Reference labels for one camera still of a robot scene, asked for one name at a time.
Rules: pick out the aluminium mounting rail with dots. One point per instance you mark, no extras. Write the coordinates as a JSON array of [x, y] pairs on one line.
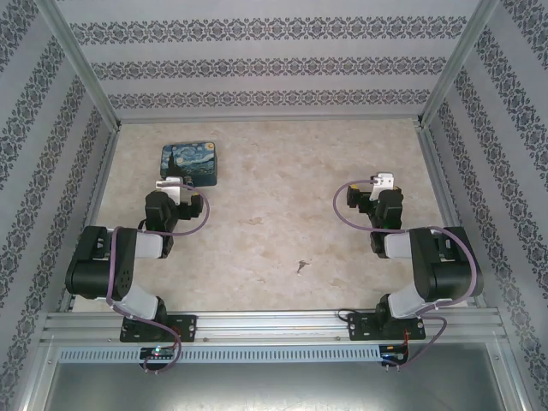
[[274, 327]]

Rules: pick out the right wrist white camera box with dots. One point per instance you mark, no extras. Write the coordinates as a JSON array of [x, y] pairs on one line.
[[383, 180]]

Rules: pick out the aluminium frame post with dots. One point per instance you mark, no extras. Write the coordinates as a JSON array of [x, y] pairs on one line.
[[458, 64], [81, 64]]

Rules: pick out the starry night painted tin box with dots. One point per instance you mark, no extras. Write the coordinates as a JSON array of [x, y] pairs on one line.
[[190, 160]]

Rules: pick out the small metal key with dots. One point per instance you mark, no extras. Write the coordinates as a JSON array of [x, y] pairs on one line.
[[301, 266]]

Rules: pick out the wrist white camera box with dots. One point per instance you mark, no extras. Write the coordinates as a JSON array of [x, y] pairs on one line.
[[383, 180], [171, 184]]

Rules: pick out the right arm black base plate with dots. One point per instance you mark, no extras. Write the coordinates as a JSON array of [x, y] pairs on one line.
[[357, 327]]

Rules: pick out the aluminium table side rail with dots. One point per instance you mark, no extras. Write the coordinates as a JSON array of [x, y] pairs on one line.
[[92, 214], [449, 214]]

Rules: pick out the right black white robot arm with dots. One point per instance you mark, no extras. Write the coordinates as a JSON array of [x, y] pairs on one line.
[[449, 274]]

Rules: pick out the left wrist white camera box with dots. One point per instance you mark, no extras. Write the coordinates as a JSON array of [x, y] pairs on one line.
[[171, 184]]

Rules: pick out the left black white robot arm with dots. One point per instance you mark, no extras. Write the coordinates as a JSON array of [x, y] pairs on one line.
[[94, 265]]

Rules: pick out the grey sheet metal panel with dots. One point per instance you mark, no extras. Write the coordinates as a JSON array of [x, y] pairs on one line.
[[274, 389]]

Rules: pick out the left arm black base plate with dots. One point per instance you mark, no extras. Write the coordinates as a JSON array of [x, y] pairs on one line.
[[188, 327]]

